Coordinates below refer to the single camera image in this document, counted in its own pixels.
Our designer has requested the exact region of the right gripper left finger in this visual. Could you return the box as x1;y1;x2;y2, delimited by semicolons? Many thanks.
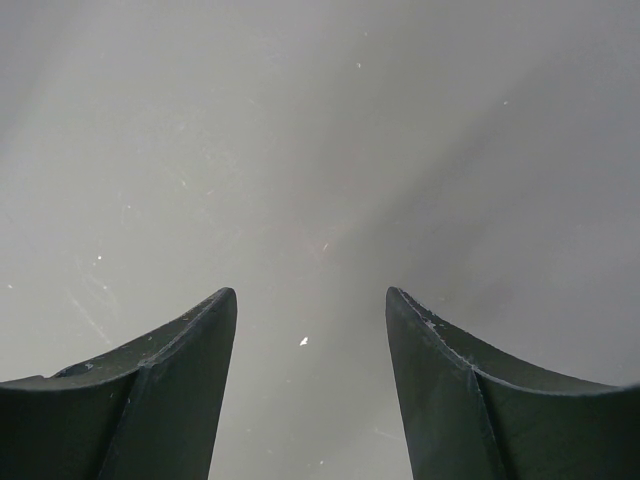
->
1;288;237;479

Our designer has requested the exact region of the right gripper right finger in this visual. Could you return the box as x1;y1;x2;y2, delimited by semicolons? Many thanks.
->
385;287;639;479

